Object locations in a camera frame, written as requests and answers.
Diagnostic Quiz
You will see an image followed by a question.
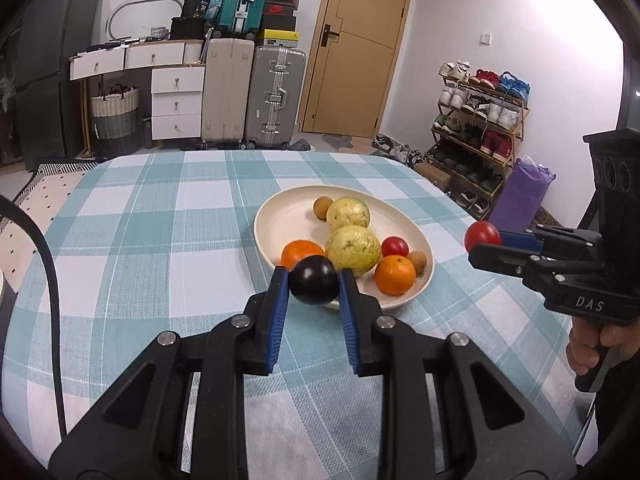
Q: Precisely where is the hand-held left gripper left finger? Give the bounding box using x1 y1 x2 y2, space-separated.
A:
47 267 291 480

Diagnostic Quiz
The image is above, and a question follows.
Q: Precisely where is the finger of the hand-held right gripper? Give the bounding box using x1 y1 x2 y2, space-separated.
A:
499 225 603 261
468 243 603 293

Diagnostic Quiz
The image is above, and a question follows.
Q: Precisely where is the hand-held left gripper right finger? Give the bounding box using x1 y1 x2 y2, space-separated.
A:
339 269 577 480

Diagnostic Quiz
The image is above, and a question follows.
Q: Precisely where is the large red tomato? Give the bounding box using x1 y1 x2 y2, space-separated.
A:
464 220 502 253

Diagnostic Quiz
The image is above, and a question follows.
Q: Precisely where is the dark purple plum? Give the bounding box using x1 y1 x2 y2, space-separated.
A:
289 255 338 306

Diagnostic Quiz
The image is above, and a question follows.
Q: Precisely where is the orange mandarin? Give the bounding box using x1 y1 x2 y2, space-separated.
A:
374 255 417 296
281 240 327 272

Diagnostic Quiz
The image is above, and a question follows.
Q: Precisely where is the green-yellow guava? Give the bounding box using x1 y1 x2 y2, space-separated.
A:
325 225 382 277

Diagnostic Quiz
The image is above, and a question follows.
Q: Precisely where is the small red tomato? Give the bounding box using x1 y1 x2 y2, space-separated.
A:
381 236 410 259

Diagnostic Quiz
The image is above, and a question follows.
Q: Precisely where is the cream round plate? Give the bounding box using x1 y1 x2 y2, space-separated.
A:
253 186 434 311

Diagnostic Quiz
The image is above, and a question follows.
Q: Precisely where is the person's right hand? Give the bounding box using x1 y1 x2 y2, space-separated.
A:
566 329 628 375

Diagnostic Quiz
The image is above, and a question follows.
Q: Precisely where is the patterned door mat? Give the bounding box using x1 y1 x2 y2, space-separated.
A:
532 205 563 229

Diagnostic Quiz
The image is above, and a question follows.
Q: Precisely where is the purple paper bag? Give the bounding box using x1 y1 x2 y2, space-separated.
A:
487 156 556 232

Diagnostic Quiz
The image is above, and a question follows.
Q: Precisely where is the wooden shoe rack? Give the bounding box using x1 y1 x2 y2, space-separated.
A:
425 60 531 219

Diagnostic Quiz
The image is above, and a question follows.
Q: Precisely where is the cardboard box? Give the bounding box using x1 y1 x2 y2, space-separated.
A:
415 162 451 191

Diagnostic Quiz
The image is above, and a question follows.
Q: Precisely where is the pale yellow guava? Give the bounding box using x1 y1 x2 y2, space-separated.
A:
326 197 371 231

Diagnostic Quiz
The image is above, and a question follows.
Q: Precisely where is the grey floor mat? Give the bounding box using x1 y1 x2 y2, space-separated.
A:
320 132 354 152

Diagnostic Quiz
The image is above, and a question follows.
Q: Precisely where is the person's dark clothing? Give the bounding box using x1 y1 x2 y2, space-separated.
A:
575 385 640 467

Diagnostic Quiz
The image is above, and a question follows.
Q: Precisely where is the silver suitcase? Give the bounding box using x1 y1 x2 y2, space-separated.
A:
244 45 307 149

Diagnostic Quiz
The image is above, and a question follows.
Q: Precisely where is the beige suitcase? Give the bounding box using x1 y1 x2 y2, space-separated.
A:
201 38 255 144

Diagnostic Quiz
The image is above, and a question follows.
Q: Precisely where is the white drawer chest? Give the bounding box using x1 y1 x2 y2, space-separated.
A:
151 66 206 142

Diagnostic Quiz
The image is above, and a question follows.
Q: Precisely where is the wooden door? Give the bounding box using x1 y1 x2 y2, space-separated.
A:
299 0 417 139

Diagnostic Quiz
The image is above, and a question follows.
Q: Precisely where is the woven laundry basket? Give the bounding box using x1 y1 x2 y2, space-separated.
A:
90 85 142 159

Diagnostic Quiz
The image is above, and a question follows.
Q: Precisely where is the striped rug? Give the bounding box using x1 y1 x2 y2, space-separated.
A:
9 160 101 223

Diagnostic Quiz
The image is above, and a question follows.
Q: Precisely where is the yellow box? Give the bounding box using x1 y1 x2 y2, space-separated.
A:
257 29 302 47

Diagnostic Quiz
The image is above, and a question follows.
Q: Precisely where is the white dressing desk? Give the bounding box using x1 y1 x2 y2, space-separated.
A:
69 40 206 82

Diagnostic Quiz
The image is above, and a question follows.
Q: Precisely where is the black bag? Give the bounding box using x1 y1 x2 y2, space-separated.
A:
169 0 212 41

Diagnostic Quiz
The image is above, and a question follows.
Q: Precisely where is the dark grey refrigerator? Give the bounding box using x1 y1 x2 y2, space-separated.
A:
14 0 107 172

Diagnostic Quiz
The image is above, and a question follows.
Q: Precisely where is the oval mirror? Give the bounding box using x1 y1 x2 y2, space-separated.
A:
106 0 183 43

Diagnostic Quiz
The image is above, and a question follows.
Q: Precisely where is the black cable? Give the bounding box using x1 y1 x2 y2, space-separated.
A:
0 195 69 436

